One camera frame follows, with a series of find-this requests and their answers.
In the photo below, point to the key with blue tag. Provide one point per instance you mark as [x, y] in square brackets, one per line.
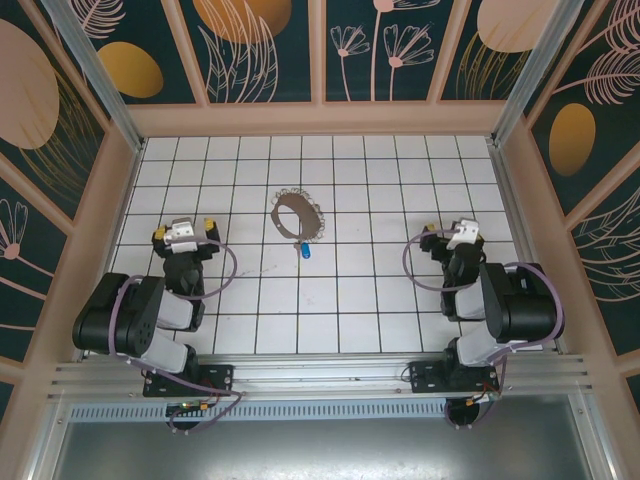
[305, 251]

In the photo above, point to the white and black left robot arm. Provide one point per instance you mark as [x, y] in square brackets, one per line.
[125, 315]

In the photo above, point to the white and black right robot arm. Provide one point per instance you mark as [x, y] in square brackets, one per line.
[525, 305]

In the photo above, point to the small green controller board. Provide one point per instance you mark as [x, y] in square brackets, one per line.
[187, 407]

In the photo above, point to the grey metal sheet panel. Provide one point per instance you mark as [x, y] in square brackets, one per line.
[320, 450]

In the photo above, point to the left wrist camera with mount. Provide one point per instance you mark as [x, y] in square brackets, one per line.
[180, 234]

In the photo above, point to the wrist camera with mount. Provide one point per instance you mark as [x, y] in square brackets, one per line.
[465, 232]
[180, 234]

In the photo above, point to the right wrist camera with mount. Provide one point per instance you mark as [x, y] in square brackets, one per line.
[465, 232]

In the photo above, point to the aluminium side rail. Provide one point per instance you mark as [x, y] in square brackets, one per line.
[514, 210]

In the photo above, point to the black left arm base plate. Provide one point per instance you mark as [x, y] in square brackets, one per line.
[220, 380]

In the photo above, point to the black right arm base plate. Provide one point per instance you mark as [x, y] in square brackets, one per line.
[425, 380]

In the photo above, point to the aluminium corner post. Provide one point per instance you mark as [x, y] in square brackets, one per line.
[530, 75]
[102, 85]

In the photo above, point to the long aluminium mounting rail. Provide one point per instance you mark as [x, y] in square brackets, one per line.
[320, 372]

